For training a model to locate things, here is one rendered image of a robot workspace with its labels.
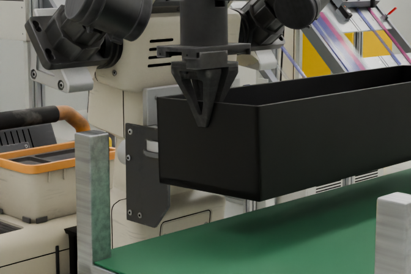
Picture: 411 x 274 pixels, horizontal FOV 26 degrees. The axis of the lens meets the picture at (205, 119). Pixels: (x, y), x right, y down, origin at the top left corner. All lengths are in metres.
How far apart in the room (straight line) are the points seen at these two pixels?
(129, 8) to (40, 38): 0.16
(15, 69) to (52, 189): 3.64
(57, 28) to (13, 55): 4.01
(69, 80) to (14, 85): 4.01
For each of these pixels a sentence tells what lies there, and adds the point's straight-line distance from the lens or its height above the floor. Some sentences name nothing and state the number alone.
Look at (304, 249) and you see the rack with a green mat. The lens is 1.10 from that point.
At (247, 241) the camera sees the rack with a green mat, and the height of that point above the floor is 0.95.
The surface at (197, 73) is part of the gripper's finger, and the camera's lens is 1.04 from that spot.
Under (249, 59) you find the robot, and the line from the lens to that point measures 1.65.
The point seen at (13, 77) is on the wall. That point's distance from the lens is 5.35.
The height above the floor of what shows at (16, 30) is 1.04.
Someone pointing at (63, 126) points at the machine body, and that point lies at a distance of 3.93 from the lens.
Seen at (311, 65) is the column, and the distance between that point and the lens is 6.96.
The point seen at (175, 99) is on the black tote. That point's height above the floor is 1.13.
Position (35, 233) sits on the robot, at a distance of 1.69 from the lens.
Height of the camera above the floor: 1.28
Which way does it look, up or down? 9 degrees down
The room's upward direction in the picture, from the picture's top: straight up
